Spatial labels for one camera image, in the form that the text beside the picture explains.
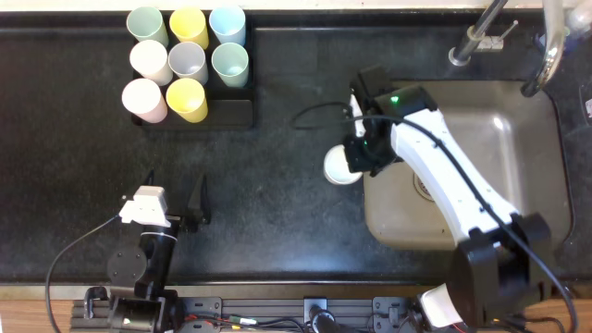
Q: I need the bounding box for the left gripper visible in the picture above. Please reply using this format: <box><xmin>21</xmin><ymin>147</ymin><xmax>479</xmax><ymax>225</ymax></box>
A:
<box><xmin>141</xmin><ymin>168</ymin><xmax>213</xmax><ymax>233</ymax></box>

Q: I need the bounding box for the yellow cup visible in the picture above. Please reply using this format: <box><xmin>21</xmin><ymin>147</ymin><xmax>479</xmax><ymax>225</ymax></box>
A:
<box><xmin>168</xmin><ymin>6</ymin><xmax>210</xmax><ymax>51</ymax></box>
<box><xmin>165</xmin><ymin>77</ymin><xmax>209</xmax><ymax>124</ymax></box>

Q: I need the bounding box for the pink cup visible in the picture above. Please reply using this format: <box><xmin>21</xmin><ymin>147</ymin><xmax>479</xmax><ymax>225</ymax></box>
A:
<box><xmin>121</xmin><ymin>78</ymin><xmax>169</xmax><ymax>125</ymax></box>

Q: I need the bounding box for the white cup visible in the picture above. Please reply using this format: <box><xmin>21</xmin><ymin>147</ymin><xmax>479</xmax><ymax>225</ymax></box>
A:
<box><xmin>129</xmin><ymin>39</ymin><xmax>174</xmax><ymax>87</ymax></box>
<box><xmin>323</xmin><ymin>143</ymin><xmax>364</xmax><ymax>187</ymax></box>

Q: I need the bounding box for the black tray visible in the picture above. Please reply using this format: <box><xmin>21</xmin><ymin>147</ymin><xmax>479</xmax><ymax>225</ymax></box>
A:
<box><xmin>130</xmin><ymin>18</ymin><xmax>256</xmax><ymax>131</ymax></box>

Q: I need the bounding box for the grey cup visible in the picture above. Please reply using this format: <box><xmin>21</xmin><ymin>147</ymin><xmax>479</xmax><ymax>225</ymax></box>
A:
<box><xmin>167</xmin><ymin>41</ymin><xmax>209</xmax><ymax>86</ymax></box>

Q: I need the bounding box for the green cup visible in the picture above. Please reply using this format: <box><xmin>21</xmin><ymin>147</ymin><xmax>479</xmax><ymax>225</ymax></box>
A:
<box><xmin>126</xmin><ymin>6</ymin><xmax>170</xmax><ymax>47</ymax></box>
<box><xmin>211</xmin><ymin>42</ymin><xmax>251</xmax><ymax>89</ymax></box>

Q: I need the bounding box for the blue cup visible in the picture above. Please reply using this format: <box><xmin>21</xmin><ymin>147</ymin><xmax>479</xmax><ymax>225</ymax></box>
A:
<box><xmin>208</xmin><ymin>5</ymin><xmax>247</xmax><ymax>46</ymax></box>

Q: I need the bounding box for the steel sink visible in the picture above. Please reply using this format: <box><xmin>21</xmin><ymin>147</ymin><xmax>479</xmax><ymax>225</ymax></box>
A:
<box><xmin>363</xmin><ymin>80</ymin><xmax>575</xmax><ymax>253</ymax></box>

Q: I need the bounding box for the steel tap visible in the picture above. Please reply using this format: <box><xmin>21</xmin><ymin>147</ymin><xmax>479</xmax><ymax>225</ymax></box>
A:
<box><xmin>447</xmin><ymin>0</ymin><xmax>569</xmax><ymax>99</ymax></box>

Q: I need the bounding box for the dark container with white label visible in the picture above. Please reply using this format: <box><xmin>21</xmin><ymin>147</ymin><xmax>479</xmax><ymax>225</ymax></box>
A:
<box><xmin>577</xmin><ymin>78</ymin><xmax>592</xmax><ymax>127</ymax></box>

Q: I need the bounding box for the blue soap bottle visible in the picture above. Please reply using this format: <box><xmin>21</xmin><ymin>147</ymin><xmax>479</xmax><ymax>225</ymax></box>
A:
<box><xmin>535</xmin><ymin>2</ymin><xmax>592</xmax><ymax>56</ymax></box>

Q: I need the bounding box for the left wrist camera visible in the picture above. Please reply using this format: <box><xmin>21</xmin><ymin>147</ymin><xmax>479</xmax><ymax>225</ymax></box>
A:
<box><xmin>118</xmin><ymin>185</ymin><xmax>170</xmax><ymax>228</ymax></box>

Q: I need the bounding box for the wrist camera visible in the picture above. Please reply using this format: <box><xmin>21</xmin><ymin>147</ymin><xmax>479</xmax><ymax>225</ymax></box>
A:
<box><xmin>118</xmin><ymin>185</ymin><xmax>170</xmax><ymax>228</ymax></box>
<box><xmin>349</xmin><ymin>93</ymin><xmax>368</xmax><ymax>139</ymax></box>

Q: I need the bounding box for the black cable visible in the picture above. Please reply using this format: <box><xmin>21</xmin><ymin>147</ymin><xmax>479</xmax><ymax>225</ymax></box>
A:
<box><xmin>43</xmin><ymin>214</ymin><xmax>123</xmax><ymax>333</ymax></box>
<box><xmin>290</xmin><ymin>100</ymin><xmax>580</xmax><ymax>333</ymax></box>

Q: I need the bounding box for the mounting rail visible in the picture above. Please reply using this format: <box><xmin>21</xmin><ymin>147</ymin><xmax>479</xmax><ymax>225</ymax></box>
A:
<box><xmin>71</xmin><ymin>285</ymin><xmax>529</xmax><ymax>333</ymax></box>

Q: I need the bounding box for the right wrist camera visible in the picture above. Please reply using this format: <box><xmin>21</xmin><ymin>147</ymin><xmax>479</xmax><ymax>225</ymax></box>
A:
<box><xmin>349</xmin><ymin>93</ymin><xmax>368</xmax><ymax>139</ymax></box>

